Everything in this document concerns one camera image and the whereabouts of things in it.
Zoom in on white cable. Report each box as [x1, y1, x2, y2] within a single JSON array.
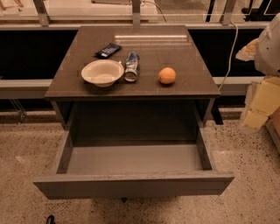
[[217, 20, 239, 91]]

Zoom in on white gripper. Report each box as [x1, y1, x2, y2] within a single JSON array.
[[235, 38, 280, 132]]

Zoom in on crushed blue soda can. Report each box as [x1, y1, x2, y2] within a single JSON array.
[[124, 52, 140, 82]]

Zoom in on orange fruit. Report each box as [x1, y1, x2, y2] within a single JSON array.
[[158, 67, 176, 85]]

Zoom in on dark blue snack packet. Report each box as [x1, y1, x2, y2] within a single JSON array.
[[94, 43, 122, 59]]

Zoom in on white bowl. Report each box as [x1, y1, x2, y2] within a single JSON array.
[[81, 59, 124, 88]]

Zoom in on open grey top drawer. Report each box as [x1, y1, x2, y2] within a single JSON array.
[[33, 129, 235, 199]]

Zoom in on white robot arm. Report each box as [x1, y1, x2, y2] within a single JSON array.
[[235, 13, 280, 133]]

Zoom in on grey cabinet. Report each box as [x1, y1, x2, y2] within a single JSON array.
[[45, 26, 220, 133]]

